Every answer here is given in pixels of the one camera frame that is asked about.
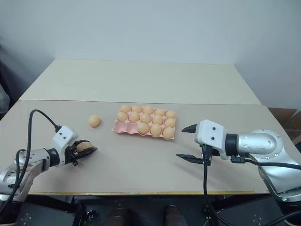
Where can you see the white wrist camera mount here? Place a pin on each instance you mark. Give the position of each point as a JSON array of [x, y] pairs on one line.
[[209, 134], [62, 137]]

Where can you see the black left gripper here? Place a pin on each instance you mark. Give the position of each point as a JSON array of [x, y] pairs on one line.
[[71, 154]]

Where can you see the pink egg carton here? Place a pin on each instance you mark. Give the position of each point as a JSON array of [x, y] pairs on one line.
[[121, 127]]

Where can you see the tan egg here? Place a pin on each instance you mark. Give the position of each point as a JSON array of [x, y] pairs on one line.
[[159, 112], [94, 120], [157, 119], [156, 130], [148, 109], [143, 128], [84, 146], [168, 133], [145, 118], [134, 117], [125, 108], [171, 114], [137, 109], [122, 116], [169, 122]]

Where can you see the brown cardboard box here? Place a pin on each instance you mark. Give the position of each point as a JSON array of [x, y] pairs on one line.
[[285, 117]]

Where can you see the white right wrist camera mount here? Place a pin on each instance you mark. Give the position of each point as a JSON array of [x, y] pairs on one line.
[[209, 134]]

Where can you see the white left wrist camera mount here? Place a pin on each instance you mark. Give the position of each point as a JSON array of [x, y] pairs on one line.
[[62, 137]]

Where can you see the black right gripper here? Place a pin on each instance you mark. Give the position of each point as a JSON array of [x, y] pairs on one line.
[[216, 153]]

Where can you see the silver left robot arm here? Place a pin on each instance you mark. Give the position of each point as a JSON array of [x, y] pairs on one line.
[[35, 156]]

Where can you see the black table frame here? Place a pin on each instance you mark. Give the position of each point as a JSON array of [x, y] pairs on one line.
[[141, 199]]

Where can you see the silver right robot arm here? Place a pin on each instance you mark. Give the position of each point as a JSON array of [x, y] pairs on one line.
[[258, 142]]

